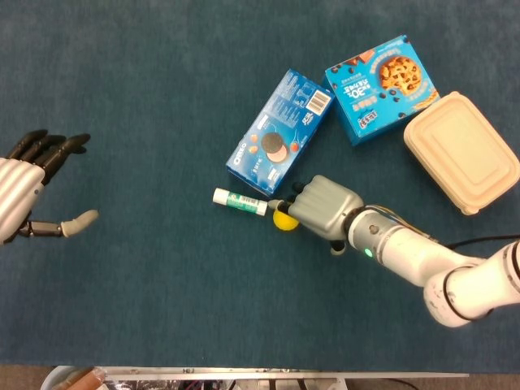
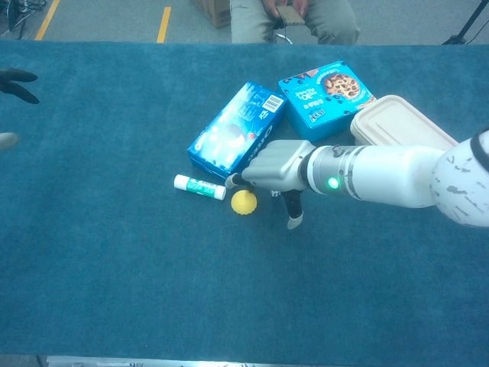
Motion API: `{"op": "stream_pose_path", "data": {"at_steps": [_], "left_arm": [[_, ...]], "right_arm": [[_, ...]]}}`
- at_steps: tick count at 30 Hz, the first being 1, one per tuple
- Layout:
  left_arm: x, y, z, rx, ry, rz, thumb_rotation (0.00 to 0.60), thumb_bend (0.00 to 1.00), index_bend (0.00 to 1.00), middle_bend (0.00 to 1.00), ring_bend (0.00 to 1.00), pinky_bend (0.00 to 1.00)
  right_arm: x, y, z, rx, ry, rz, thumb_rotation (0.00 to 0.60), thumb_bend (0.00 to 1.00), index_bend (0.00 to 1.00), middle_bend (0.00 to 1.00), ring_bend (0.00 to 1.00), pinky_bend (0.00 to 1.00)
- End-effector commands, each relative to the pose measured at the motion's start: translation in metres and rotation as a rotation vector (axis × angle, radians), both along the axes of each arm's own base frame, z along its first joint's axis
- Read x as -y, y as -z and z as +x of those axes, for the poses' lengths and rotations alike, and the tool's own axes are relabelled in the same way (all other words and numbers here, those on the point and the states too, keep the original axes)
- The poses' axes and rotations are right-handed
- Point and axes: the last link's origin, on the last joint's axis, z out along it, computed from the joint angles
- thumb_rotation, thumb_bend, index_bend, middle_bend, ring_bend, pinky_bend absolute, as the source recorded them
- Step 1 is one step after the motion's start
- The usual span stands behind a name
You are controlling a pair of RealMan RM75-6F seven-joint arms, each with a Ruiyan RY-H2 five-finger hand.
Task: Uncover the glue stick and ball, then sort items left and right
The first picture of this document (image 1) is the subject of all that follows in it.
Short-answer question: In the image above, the white green glue stick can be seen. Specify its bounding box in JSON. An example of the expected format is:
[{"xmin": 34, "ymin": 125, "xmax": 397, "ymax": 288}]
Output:
[{"xmin": 212, "ymin": 187, "xmax": 269, "ymax": 217}]

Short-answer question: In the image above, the blue Oreo cookie box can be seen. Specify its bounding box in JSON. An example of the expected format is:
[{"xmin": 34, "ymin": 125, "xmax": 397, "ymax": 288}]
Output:
[{"xmin": 225, "ymin": 68, "xmax": 336, "ymax": 195}]

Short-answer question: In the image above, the beige lidded food container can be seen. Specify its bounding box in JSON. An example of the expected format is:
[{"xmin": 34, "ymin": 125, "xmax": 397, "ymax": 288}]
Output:
[{"xmin": 402, "ymin": 91, "xmax": 520, "ymax": 216}]

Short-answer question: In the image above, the orange brown plastic object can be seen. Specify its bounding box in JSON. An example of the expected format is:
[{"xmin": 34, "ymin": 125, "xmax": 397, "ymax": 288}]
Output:
[{"xmin": 52, "ymin": 366, "xmax": 105, "ymax": 390}]

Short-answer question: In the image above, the light blue chocolate chip cookie box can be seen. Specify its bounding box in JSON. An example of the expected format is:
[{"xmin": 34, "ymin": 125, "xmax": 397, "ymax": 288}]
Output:
[{"xmin": 323, "ymin": 34, "xmax": 441, "ymax": 146}]

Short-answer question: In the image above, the yellow round ball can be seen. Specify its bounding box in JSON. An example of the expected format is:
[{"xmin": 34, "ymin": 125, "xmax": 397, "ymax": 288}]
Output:
[{"xmin": 272, "ymin": 210, "xmax": 301, "ymax": 233}]

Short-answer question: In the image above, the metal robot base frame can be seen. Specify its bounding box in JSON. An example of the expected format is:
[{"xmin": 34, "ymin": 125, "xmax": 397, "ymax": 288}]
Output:
[{"xmin": 40, "ymin": 365, "xmax": 470, "ymax": 390}]

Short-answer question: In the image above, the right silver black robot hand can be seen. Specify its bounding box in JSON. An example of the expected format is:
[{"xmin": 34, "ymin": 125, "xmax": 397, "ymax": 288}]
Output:
[{"xmin": 267, "ymin": 175, "xmax": 365, "ymax": 255}]

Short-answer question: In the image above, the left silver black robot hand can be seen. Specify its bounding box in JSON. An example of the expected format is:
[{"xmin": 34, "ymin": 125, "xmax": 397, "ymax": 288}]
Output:
[{"xmin": 0, "ymin": 128, "xmax": 100, "ymax": 245}]

